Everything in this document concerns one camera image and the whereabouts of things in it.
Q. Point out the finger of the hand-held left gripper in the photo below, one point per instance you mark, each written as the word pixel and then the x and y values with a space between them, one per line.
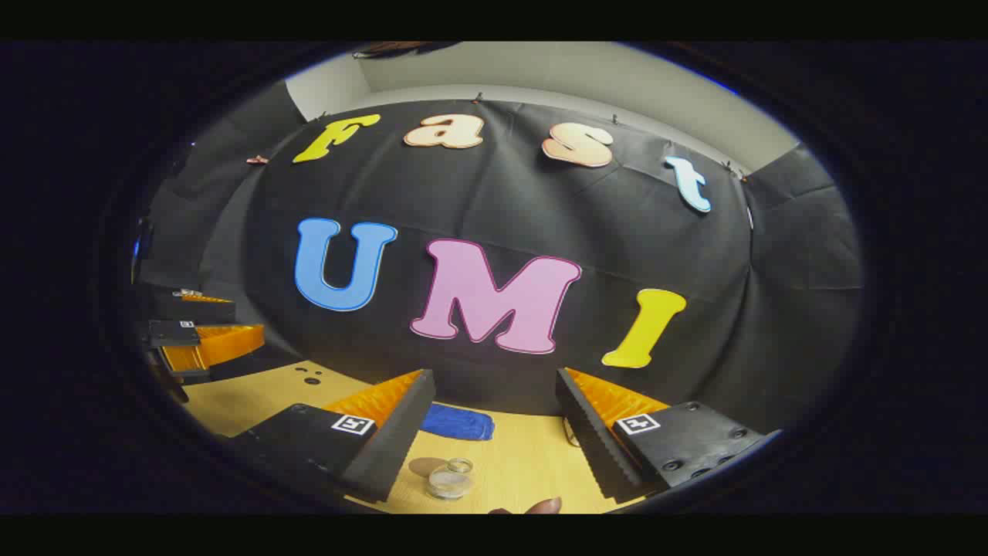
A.
pixel 224 346
pixel 201 309

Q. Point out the blue folded towel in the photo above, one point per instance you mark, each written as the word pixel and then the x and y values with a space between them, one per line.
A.
pixel 457 423

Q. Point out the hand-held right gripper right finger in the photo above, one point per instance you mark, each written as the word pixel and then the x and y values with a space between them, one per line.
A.
pixel 594 440

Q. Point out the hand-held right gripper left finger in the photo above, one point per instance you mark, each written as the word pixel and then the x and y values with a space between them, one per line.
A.
pixel 401 432

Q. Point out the clear plastic water bottle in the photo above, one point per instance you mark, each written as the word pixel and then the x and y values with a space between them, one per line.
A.
pixel 450 480

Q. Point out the round brown coaster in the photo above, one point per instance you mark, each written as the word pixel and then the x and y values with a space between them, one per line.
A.
pixel 421 466

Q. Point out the black backdrop cloth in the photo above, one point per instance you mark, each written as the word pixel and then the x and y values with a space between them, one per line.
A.
pixel 509 201

